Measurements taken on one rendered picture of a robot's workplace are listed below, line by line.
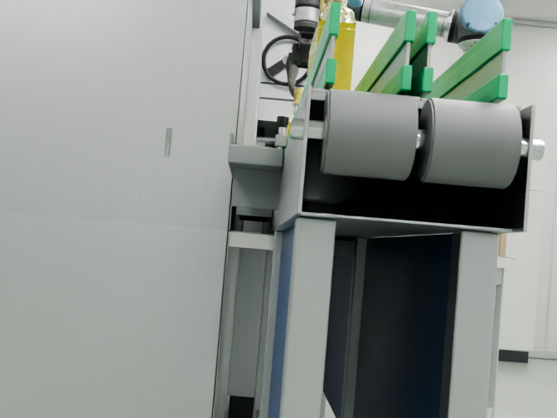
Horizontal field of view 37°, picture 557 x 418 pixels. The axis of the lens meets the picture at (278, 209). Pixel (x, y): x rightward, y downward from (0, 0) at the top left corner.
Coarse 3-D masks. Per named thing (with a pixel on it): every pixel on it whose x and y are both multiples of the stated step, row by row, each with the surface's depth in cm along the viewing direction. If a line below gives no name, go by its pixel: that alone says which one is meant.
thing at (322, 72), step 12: (336, 12) 80; (336, 24) 80; (324, 36) 86; (336, 36) 81; (324, 48) 86; (312, 60) 105; (324, 60) 88; (336, 60) 80; (312, 72) 102; (324, 72) 82; (312, 84) 105; (324, 84) 81
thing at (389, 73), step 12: (408, 12) 80; (408, 24) 80; (396, 36) 85; (408, 36) 80; (384, 48) 94; (396, 48) 85; (408, 48) 81; (384, 60) 93; (396, 60) 86; (408, 60) 81; (372, 72) 102; (384, 72) 95; (396, 72) 86; (408, 72) 80; (360, 84) 115; (372, 84) 102; (384, 84) 94; (396, 84) 83; (408, 84) 80
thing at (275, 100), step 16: (272, 0) 345; (288, 0) 345; (288, 16) 345; (272, 32) 345; (288, 32) 345; (304, 80) 344; (272, 96) 343; (288, 96) 344; (272, 112) 343; (288, 112) 343; (272, 128) 363
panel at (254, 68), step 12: (252, 36) 228; (252, 48) 228; (252, 60) 228; (252, 72) 228; (252, 84) 228; (252, 96) 227; (252, 108) 227; (252, 120) 227; (252, 132) 227; (252, 144) 227
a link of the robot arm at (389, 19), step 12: (372, 0) 245; (384, 0) 246; (360, 12) 245; (372, 12) 244; (384, 12) 244; (396, 12) 243; (420, 12) 242; (444, 12) 242; (456, 12) 240; (384, 24) 246; (396, 24) 244; (444, 24) 240; (456, 24) 239; (444, 36) 243; (456, 36) 240
